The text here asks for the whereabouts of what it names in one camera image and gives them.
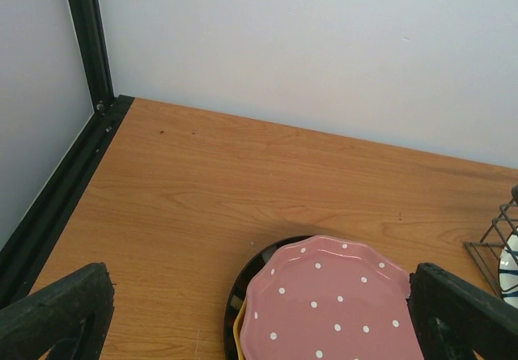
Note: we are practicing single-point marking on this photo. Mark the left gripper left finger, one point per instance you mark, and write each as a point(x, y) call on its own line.
point(67, 319)

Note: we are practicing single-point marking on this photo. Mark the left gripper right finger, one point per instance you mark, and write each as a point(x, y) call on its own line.
point(453, 319)

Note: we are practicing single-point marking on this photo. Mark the black wire dish rack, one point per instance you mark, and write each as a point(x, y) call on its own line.
point(486, 251)

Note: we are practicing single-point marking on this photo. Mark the white blue striped plate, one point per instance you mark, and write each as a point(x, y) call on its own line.
point(508, 271)

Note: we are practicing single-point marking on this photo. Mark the pink scalloped plate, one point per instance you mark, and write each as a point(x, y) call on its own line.
point(328, 298)

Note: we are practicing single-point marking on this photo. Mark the yellow dotted scalloped plate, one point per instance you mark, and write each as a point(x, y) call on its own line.
point(237, 326)

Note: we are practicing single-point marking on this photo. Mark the dark striped bottom plate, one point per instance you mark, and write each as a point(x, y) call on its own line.
point(238, 291)

